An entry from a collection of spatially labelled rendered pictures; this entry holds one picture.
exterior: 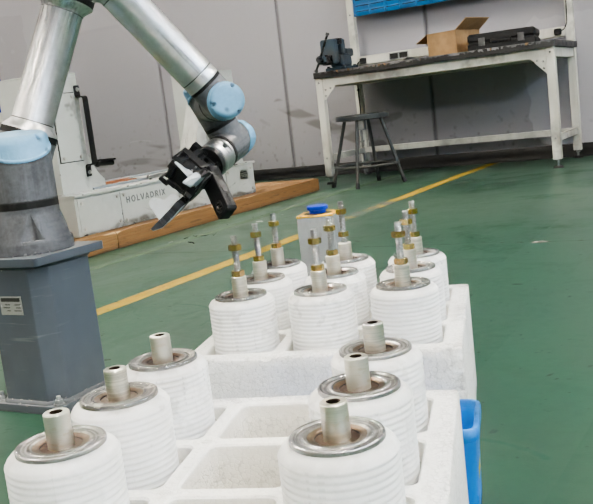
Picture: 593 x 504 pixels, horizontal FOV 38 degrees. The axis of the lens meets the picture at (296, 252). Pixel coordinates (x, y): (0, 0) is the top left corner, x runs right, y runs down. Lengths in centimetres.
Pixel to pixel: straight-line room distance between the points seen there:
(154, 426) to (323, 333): 42
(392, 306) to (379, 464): 54
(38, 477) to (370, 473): 26
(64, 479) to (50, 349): 98
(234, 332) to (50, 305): 54
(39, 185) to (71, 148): 228
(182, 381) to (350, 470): 33
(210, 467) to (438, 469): 24
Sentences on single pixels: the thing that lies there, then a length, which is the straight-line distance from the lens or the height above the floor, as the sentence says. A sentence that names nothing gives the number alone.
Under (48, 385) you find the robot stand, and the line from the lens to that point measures 171.
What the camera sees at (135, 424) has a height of 24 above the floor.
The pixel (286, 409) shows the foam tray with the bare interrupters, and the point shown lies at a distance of 100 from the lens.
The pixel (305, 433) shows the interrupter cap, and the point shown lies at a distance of 69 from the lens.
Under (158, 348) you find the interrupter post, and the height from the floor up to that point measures 27.
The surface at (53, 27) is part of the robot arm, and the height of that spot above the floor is 73.
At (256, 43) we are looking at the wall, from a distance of 706.
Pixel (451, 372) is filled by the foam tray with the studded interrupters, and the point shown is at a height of 15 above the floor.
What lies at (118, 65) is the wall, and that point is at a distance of 787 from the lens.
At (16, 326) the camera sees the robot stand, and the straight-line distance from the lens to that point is 172.
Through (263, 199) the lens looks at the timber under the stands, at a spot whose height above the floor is 4.
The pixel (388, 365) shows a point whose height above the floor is 25.
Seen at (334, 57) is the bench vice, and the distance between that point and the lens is 580.
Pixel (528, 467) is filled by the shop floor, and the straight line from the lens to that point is 123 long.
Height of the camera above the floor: 50
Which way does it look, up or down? 9 degrees down
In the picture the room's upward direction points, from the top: 7 degrees counter-clockwise
